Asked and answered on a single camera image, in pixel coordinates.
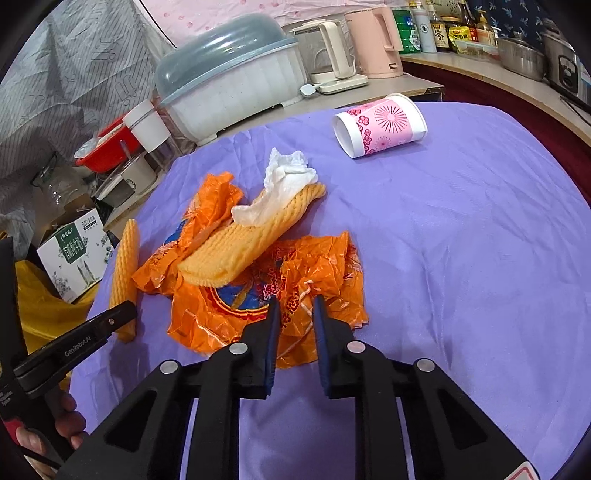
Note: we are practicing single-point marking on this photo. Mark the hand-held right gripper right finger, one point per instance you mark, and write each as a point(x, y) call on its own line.
point(321, 341)

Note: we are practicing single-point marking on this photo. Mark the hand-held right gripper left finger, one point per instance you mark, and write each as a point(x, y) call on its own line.
point(275, 337)

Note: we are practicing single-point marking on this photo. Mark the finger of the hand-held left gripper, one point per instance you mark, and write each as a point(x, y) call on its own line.
point(117, 321)

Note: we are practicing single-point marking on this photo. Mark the orange plastic bag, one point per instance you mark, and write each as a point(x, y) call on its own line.
point(221, 323)

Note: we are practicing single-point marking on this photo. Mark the white tissue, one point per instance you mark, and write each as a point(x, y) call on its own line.
point(286, 180)

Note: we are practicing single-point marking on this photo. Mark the person's left hand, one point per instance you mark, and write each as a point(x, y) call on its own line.
point(74, 422)

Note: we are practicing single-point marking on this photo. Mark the yellow plastic bag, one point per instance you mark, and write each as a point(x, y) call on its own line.
point(41, 314)

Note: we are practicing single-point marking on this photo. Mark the cardboard box green print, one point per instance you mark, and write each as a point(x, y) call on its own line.
point(74, 258)

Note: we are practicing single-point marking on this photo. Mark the small cream cooking pot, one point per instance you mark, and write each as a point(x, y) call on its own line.
point(134, 177)

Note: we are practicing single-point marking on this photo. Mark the purple tablecloth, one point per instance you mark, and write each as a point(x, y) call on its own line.
point(438, 254)

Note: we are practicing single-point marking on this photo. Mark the clear glass jar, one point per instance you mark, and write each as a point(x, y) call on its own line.
point(60, 184)

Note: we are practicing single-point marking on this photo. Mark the red plastic basin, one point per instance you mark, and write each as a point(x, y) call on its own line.
point(111, 147)

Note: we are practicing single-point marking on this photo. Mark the white plastic cup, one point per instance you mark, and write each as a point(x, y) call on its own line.
point(147, 129)

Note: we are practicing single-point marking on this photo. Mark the pink paper cup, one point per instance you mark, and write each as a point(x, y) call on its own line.
point(392, 124)

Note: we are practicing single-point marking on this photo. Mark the white dish drainer grey lid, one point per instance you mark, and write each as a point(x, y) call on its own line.
point(231, 101)

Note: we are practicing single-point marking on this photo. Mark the white power plug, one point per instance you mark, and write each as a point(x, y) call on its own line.
point(309, 90)

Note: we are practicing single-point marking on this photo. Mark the grey striped plastic sheet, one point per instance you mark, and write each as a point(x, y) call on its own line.
point(69, 69)

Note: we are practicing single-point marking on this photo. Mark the glass kettle with white base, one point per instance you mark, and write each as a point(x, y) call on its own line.
point(332, 50)

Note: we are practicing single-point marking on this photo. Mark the dark red counter skirt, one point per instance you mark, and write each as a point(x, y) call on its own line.
point(485, 90)

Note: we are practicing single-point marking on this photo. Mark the pink electric kettle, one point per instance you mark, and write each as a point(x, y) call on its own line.
point(369, 41)

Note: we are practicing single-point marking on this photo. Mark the green tin can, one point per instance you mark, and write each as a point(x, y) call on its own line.
point(407, 32)

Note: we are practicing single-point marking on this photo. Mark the white thermos bottle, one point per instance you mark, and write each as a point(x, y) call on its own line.
point(425, 32)

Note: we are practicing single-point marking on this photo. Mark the pink spotted cloth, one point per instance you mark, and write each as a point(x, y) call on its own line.
point(231, 9)

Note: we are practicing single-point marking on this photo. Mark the dark sauce bottle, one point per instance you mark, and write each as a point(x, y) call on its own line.
point(439, 32)

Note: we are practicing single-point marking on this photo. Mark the clear food container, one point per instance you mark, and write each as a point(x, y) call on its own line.
point(475, 48)

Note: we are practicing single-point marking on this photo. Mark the yellow label jar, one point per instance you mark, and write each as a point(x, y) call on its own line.
point(459, 33)

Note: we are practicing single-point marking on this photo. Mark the small steel lidded pot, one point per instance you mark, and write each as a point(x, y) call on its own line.
point(521, 60)

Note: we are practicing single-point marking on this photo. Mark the amber pump bottle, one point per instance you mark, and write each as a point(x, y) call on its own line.
point(485, 30)

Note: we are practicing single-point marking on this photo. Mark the brown bottle red label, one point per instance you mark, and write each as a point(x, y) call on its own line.
point(467, 18)

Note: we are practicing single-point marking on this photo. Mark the steel rice cooker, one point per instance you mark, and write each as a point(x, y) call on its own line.
point(565, 64)

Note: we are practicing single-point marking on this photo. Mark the navy leaf-print cloth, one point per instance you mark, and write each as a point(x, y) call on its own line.
point(517, 14)

